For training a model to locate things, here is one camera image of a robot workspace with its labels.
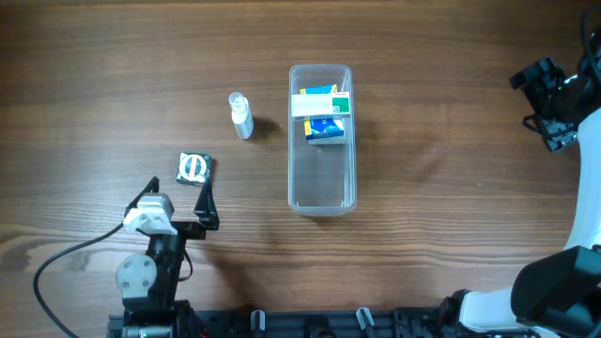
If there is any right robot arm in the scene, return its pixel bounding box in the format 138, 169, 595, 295
436, 57, 600, 337

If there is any left black cable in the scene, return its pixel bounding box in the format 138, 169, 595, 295
32, 222, 126, 338

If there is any white spray bottle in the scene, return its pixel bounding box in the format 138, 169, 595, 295
228, 92, 254, 140

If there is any clear plastic container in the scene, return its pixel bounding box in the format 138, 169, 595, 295
287, 64, 357, 217

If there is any green Zam-Buk ointment box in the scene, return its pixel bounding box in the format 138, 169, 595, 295
176, 152, 212, 186

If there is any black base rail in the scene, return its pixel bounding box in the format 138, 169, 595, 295
106, 306, 541, 338

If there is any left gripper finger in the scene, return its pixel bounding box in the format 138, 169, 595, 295
126, 177, 160, 211
193, 181, 220, 230

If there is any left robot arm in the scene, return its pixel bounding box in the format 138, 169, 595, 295
107, 177, 220, 338

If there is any blue VapoDrops box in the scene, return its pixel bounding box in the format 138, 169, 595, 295
300, 84, 345, 145

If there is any white green medicine box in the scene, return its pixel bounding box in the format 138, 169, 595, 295
290, 92, 352, 118

